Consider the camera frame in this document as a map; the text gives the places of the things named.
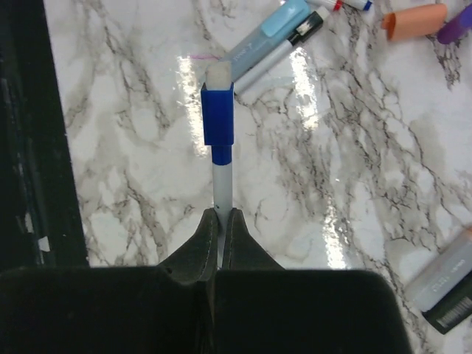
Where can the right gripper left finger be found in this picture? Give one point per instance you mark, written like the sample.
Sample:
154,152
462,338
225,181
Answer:
196,260

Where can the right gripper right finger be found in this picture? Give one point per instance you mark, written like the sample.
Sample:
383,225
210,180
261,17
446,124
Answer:
241,252

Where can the blue capped marker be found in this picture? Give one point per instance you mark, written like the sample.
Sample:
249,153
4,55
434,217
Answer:
363,5
217,105

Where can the orange capped highlighter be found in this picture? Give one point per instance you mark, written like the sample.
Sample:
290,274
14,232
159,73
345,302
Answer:
442,290

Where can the light blue highlighter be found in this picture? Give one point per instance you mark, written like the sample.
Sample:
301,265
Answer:
266,37

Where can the orange highlighter cap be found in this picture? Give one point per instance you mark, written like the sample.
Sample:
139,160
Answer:
414,22

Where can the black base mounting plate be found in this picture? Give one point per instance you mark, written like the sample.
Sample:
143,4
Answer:
40,218

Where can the black capped marker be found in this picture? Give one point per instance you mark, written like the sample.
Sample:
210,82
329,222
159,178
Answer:
312,24

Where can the red capped marker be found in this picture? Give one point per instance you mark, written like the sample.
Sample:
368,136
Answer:
331,5

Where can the purple highlighter cap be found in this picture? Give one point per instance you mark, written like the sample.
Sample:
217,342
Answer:
456,27

